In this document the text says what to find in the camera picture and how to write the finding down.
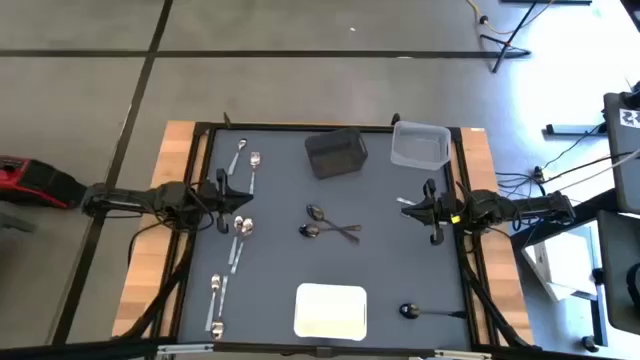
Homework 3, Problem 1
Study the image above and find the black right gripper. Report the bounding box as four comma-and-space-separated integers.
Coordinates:
400, 178, 454, 246

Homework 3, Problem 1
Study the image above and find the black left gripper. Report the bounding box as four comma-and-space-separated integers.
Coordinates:
202, 168, 254, 235

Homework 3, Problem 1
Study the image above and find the silver spoon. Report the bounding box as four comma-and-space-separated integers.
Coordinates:
248, 150, 262, 195
229, 217, 255, 275
204, 273, 222, 333
227, 137, 249, 176
227, 215, 245, 266
210, 275, 229, 341

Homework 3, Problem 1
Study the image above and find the black spoon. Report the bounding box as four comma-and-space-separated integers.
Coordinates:
305, 203, 361, 246
398, 302, 468, 321
298, 222, 363, 240

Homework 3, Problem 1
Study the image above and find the clear plastic bin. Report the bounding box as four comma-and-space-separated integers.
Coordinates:
389, 120, 453, 172

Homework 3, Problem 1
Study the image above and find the grey table mat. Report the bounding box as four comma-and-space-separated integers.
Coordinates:
177, 127, 474, 351

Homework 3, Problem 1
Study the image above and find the black mesh bin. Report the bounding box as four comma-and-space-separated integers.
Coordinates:
303, 126, 370, 181

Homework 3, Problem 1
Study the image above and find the white plastic tray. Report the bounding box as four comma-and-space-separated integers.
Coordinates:
292, 282, 369, 342

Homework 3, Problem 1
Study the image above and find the silver aluminium bar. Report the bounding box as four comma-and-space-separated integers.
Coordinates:
155, 342, 215, 357
433, 349, 494, 360

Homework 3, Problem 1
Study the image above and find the white cardboard box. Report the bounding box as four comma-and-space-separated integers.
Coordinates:
521, 232, 600, 302

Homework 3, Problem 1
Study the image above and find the black floor bar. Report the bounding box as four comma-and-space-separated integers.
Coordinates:
544, 122, 609, 137

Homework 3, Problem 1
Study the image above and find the black tripod stand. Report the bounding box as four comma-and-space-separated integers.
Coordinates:
478, 0, 541, 75

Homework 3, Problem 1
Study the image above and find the black metal beam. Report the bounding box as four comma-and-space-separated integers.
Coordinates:
509, 188, 619, 250

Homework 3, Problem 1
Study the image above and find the dark grey panel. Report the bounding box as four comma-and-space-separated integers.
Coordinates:
596, 209, 640, 336

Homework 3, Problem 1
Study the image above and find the black equipment cabinet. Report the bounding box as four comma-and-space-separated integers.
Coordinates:
602, 91, 640, 215

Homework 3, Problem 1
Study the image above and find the red and black device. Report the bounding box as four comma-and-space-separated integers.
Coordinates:
0, 155, 89, 210

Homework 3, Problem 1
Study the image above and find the white sticker black print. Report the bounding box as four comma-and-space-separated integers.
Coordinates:
618, 107, 640, 129

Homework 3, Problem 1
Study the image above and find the black table frame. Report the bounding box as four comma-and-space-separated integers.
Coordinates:
112, 113, 539, 360

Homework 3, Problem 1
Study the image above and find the black cable bundle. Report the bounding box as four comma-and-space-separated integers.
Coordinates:
494, 164, 549, 199

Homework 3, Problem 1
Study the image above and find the white cable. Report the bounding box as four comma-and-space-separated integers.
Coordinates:
549, 148, 640, 194

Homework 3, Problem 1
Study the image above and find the yellow cable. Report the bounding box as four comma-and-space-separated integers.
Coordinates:
465, 0, 556, 36

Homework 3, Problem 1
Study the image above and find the grey floor bracket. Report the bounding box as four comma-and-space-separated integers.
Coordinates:
0, 210, 39, 234

